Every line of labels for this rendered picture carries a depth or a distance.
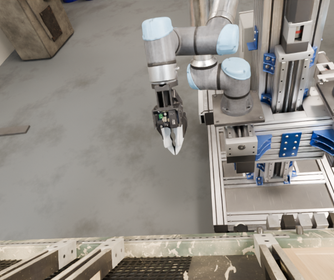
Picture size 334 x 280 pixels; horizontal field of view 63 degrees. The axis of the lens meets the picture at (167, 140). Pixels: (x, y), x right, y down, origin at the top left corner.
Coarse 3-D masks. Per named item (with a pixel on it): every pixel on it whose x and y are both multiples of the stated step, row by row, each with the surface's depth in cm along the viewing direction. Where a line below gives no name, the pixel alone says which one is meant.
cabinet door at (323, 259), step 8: (288, 248) 95; (296, 248) 95; (304, 248) 94; (312, 248) 93; (320, 248) 93; (328, 248) 92; (288, 256) 88; (296, 256) 87; (304, 256) 88; (312, 256) 87; (320, 256) 86; (328, 256) 86; (296, 264) 81; (304, 264) 80; (312, 264) 80; (320, 264) 80; (328, 264) 79; (304, 272) 75; (312, 272) 75; (320, 272) 75; (328, 272) 74
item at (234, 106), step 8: (224, 96) 124; (248, 96) 121; (224, 104) 125; (232, 104) 122; (240, 104) 121; (248, 104) 124; (224, 112) 127; (232, 112) 124; (240, 112) 123; (248, 112) 124
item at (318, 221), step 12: (276, 216) 117; (288, 216) 116; (300, 216) 115; (312, 216) 116; (324, 216) 114; (240, 228) 114; (276, 228) 115; (288, 228) 115; (312, 228) 118; (324, 228) 113
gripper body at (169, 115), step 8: (176, 80) 72; (152, 88) 72; (160, 88) 68; (168, 88) 68; (160, 96) 71; (168, 96) 71; (160, 104) 72; (168, 104) 72; (176, 104) 73; (152, 112) 70; (160, 112) 72; (168, 112) 70; (176, 112) 71; (160, 120) 73; (168, 120) 72; (176, 120) 71
